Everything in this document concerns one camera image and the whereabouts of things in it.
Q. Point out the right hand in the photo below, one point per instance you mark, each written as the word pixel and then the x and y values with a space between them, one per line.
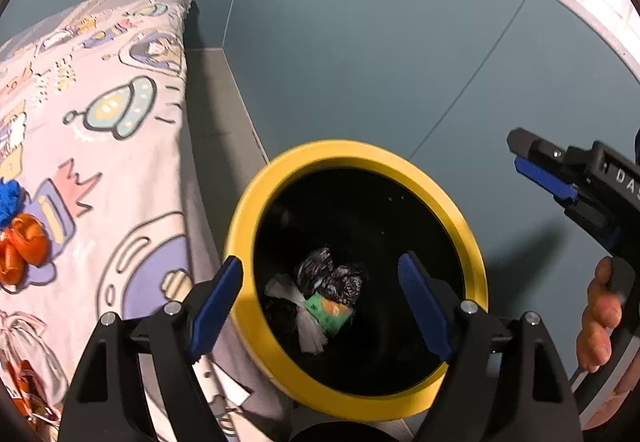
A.
pixel 593 346

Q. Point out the cartoon print bed sheet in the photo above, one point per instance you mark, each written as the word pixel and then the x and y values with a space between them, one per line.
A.
pixel 93 128

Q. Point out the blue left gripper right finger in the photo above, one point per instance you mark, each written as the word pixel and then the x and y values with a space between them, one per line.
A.
pixel 431 319

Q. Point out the black plastic bag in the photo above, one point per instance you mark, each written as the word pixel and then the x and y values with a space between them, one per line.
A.
pixel 318 273

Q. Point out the blue plastic bag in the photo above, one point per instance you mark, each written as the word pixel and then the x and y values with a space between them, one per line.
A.
pixel 11 200

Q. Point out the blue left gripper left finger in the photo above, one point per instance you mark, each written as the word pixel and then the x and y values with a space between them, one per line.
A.
pixel 209 304

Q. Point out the orange snack wrapper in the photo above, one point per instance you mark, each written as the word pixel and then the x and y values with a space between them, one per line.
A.
pixel 29 397

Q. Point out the green wrapper in bin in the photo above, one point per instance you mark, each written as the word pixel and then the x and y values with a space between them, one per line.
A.
pixel 330 315

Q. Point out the white pink plastic bag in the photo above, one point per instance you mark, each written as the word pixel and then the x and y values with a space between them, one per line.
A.
pixel 22 340

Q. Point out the yellow rimmed trash bin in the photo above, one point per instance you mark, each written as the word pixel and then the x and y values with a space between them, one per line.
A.
pixel 320 231

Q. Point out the white glove bundle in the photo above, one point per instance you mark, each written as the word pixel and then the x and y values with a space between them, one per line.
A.
pixel 311 339

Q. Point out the orange peel piece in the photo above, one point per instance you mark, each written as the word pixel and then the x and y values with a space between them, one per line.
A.
pixel 27 235
pixel 12 264

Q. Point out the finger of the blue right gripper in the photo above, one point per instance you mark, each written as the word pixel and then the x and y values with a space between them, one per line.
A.
pixel 533 152
pixel 560 190

